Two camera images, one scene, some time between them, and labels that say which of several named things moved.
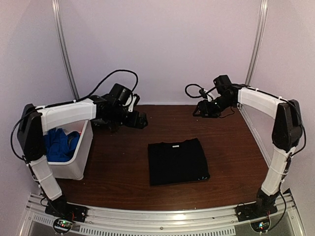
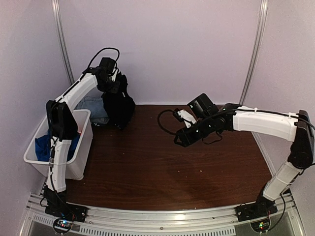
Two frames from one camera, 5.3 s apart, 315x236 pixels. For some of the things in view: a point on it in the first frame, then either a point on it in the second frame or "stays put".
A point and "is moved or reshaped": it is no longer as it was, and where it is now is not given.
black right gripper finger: x=199 y=110 → x=178 y=139
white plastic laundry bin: x=76 y=169 stays put
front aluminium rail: x=163 y=220 stays put
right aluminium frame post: x=260 y=37 stays put
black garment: x=172 y=162 is moved or reshaped
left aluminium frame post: x=60 y=24 stays put
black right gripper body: x=214 y=110 → x=205 y=129
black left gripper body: x=120 y=119 → x=108 y=86
